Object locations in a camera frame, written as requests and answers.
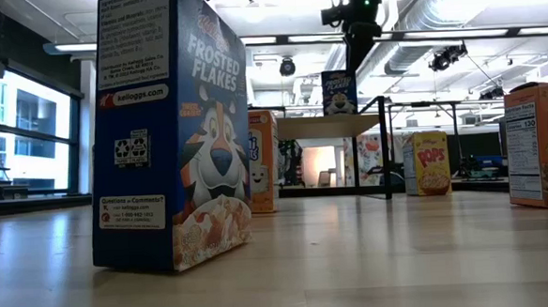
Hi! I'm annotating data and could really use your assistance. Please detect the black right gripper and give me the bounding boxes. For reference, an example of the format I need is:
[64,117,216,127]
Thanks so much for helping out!
[318,0,390,73]

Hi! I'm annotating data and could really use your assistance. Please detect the blue Frosted Flakes box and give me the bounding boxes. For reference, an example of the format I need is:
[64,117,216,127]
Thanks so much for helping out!
[79,0,258,278]
[320,69,359,117]

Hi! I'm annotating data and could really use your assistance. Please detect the yellow Corn Pops box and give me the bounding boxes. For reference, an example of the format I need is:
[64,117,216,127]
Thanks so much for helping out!
[401,130,454,198]

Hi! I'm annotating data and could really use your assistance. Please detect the orange Mini Wheats box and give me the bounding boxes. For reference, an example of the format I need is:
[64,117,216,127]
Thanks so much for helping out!
[246,108,283,216]
[502,81,548,211]

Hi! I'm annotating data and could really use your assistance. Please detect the black track spotlights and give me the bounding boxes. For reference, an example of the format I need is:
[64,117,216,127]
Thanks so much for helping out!
[478,84,506,101]
[426,43,470,73]

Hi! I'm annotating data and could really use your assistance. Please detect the long ceiling light bar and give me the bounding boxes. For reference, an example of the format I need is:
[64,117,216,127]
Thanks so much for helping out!
[41,15,548,63]

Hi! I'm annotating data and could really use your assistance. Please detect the colourful banner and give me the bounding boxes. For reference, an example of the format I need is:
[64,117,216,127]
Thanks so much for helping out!
[342,134,386,189]

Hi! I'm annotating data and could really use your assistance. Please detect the dark background plant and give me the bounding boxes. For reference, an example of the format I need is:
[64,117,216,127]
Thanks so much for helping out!
[276,139,306,188]

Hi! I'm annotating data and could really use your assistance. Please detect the black monitor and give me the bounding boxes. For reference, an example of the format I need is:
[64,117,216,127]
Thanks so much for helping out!
[446,130,504,161]

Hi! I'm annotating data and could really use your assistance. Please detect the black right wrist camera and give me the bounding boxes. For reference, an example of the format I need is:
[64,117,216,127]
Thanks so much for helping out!
[320,2,344,29]

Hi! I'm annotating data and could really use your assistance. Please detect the silver ventilation duct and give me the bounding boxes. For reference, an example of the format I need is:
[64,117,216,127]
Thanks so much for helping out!
[380,0,473,77]

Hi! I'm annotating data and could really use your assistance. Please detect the black ceiling camera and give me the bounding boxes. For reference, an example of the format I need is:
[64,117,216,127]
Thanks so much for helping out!
[278,56,298,78]

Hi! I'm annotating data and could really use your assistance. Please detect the wooden shelf with black frame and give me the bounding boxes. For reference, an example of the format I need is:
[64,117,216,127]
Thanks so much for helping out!
[247,94,395,208]

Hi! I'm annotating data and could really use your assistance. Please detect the black metal frame table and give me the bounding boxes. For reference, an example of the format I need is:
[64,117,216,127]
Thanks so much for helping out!
[386,95,510,186]

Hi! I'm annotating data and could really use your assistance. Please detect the window with dark frame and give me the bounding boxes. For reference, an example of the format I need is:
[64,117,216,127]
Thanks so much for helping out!
[0,64,89,200]

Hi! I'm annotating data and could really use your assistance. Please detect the black aluminium rig frame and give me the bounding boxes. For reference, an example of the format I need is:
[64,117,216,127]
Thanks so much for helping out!
[0,170,511,220]

